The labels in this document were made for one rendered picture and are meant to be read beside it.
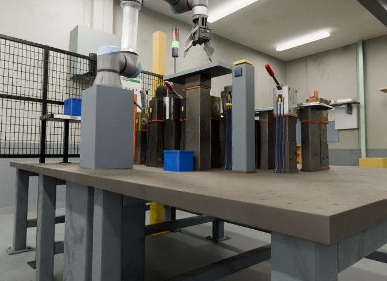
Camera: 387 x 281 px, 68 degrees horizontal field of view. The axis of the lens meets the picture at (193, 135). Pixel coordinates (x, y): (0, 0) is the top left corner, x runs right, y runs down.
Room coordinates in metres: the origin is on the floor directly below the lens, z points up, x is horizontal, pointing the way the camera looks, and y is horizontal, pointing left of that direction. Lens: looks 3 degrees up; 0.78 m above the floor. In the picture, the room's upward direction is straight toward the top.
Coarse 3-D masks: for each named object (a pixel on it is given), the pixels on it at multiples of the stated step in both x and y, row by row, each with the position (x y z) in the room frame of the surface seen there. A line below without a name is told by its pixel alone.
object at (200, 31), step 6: (192, 18) 1.33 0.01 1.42; (198, 18) 1.32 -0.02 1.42; (204, 18) 1.29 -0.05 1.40; (198, 24) 1.32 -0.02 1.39; (204, 24) 1.29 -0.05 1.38; (198, 30) 1.30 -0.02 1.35; (204, 30) 1.30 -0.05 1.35; (210, 30) 1.31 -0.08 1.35; (192, 36) 1.33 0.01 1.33; (198, 36) 1.30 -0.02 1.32; (204, 36) 1.29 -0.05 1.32; (210, 36) 1.31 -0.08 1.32; (192, 42) 1.36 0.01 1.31; (198, 42) 1.35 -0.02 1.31; (204, 42) 1.34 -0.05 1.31
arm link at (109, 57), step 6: (102, 48) 1.42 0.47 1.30; (108, 48) 1.42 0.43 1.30; (114, 48) 1.43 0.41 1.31; (102, 54) 1.42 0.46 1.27; (108, 54) 1.42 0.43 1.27; (114, 54) 1.43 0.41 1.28; (120, 54) 1.48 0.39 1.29; (102, 60) 1.42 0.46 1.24; (108, 60) 1.42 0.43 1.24; (114, 60) 1.43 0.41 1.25; (120, 60) 1.47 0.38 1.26; (126, 60) 1.50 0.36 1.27; (102, 66) 1.42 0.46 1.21; (108, 66) 1.42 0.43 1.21; (114, 66) 1.43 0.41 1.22; (120, 66) 1.48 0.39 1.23; (120, 72) 1.51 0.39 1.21
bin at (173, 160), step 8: (168, 152) 1.27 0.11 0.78; (176, 152) 1.23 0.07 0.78; (184, 152) 1.25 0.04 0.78; (192, 152) 1.28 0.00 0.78; (168, 160) 1.27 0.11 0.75; (176, 160) 1.24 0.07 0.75; (184, 160) 1.25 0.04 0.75; (192, 160) 1.29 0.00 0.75; (168, 168) 1.27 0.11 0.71; (176, 168) 1.24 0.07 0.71; (184, 168) 1.25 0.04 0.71; (192, 168) 1.29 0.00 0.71
